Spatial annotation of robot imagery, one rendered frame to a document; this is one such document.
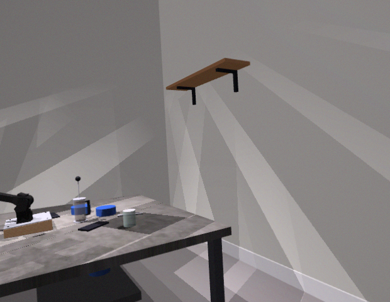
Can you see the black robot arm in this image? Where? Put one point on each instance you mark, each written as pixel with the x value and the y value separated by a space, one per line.
pixel 23 203

